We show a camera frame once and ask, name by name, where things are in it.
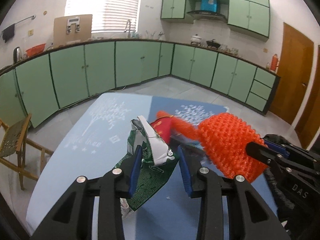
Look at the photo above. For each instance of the window blinds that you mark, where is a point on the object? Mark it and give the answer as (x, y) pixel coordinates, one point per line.
(108, 15)

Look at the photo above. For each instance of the green lower kitchen cabinets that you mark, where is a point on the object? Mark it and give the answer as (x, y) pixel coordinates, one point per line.
(59, 78)

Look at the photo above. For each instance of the blue box above hood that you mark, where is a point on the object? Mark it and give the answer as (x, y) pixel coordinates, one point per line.
(209, 5)

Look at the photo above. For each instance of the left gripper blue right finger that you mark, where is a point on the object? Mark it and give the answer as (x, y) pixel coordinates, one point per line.
(185, 172)

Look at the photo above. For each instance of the dark cloth on rail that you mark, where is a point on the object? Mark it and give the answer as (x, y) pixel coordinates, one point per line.
(8, 33)

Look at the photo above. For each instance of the blue patterned table mat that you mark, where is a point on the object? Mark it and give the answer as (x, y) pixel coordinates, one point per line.
(98, 140)

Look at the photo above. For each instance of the large orange foam net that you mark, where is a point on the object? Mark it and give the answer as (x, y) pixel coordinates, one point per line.
(224, 138)

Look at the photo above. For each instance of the small orange foam net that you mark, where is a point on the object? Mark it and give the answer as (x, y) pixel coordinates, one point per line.
(180, 126)

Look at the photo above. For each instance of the wooden chair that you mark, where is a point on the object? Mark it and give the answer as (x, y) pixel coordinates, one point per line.
(13, 149)

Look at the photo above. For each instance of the wooden door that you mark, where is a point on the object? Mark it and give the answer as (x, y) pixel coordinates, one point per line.
(294, 70)

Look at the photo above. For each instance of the green white milk carton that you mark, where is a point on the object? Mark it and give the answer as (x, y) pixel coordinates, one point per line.
(158, 163)

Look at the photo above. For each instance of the black wok on stove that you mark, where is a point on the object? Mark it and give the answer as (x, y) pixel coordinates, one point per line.
(213, 44)

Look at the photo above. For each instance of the orange thermos flask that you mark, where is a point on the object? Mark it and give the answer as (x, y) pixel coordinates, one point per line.
(274, 63)

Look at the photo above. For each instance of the white cooking pot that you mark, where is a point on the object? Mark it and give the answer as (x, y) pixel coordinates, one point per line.
(196, 40)

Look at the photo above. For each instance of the wall towel rail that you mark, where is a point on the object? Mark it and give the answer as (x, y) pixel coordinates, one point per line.
(32, 17)

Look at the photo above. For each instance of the green kitchen cabinets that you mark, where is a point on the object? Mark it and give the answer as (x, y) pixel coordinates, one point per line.
(59, 78)
(251, 17)

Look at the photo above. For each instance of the red paper packet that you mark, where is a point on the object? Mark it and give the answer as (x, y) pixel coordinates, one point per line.
(162, 126)

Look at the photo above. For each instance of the steel electric kettle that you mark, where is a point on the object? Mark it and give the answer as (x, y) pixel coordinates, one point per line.
(17, 55)

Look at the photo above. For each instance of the chrome sink faucet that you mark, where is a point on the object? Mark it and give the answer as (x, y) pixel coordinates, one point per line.
(128, 28)

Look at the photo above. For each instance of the cardboard box with print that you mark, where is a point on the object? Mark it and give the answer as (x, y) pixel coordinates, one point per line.
(71, 29)

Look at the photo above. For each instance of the green upper kitchen cabinets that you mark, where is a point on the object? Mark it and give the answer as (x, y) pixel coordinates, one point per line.
(251, 17)

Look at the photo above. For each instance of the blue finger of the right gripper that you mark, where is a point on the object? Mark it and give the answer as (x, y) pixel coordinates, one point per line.
(278, 148)

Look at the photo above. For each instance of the red plastic basin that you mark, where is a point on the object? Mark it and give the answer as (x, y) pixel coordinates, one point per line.
(35, 50)

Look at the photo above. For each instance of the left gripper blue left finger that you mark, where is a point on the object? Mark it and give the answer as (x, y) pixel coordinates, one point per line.
(135, 164)

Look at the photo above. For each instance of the range hood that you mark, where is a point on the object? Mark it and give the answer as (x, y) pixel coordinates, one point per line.
(205, 15)

